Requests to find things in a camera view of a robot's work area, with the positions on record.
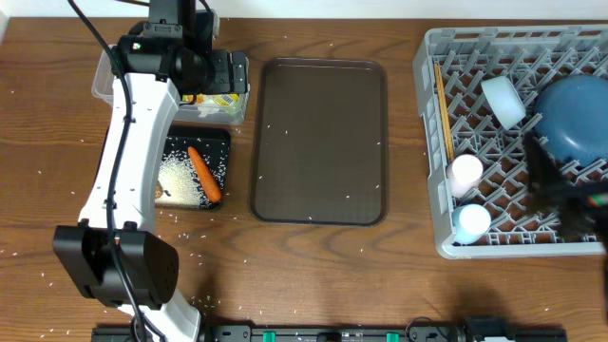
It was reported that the green foil snack wrapper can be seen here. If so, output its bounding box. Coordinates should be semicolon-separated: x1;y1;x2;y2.
181;94;243;117

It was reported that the orange carrot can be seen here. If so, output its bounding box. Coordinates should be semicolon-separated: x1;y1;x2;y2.
187;146;221;203

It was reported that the pink cup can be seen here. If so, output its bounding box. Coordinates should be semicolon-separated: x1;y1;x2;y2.
446;154;484;198

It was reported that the light blue bowl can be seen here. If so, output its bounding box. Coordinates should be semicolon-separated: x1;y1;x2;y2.
481;76;525;130

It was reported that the light blue cup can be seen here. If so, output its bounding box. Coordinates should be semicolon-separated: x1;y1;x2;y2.
452;204;491;244

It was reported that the dark blue plate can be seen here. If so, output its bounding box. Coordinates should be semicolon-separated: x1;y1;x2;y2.
534;75;607;166

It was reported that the brown food scrap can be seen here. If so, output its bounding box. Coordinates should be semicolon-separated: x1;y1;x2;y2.
155;182;164;199

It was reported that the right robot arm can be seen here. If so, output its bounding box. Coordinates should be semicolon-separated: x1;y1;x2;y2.
522;132;607;250

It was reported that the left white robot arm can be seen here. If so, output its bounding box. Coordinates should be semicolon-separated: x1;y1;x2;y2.
53;0;249;341

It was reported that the black waste tray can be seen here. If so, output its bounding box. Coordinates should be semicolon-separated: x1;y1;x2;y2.
155;125;231;210

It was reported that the grey dishwasher rack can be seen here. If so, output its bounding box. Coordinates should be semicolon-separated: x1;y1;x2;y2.
413;25;607;259

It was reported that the clear plastic bin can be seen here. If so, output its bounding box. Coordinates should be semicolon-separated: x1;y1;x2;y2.
91;52;250;125

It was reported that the dark brown serving tray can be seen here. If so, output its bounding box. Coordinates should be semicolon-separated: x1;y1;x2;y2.
249;58;389;227

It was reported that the pile of white rice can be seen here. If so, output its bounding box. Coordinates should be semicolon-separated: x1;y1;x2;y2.
155;136;230;210

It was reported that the black cable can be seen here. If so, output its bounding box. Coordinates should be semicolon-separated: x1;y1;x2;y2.
66;0;162;342

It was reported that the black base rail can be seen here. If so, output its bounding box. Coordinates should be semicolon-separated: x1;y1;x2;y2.
89;315;569;342

